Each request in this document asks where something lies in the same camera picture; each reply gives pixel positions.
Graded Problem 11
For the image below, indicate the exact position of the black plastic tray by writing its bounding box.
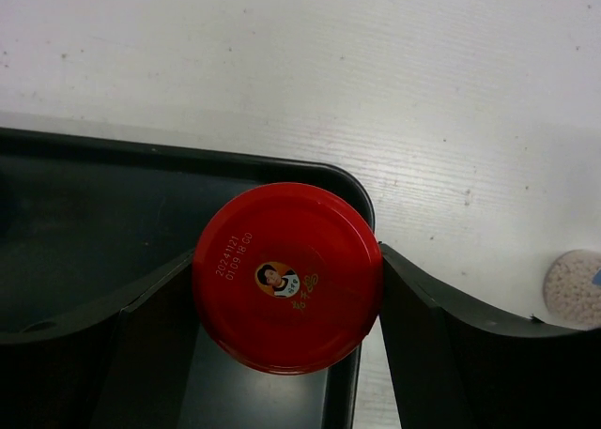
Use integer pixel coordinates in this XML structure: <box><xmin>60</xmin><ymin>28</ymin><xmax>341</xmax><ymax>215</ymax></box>
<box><xmin>1</xmin><ymin>129</ymin><xmax>375</xmax><ymax>428</ymax></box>

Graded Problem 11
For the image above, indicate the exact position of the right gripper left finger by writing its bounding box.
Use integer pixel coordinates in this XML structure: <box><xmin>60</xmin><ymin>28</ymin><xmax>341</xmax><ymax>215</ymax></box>
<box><xmin>1</xmin><ymin>252</ymin><xmax>195</xmax><ymax>428</ymax></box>

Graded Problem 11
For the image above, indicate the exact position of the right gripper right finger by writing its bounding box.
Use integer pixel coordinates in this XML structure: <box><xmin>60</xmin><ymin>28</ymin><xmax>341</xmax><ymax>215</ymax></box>
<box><xmin>379</xmin><ymin>245</ymin><xmax>600</xmax><ymax>428</ymax></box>

